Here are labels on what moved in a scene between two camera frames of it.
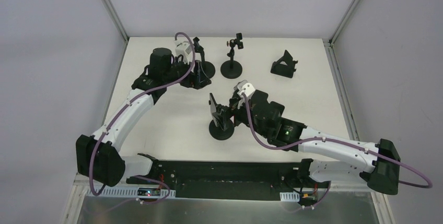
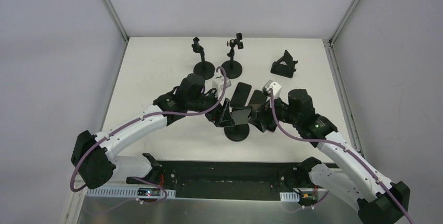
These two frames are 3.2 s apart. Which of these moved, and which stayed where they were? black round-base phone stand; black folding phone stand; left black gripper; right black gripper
Moved: left black gripper; right black gripper
Stayed: black folding phone stand; black round-base phone stand
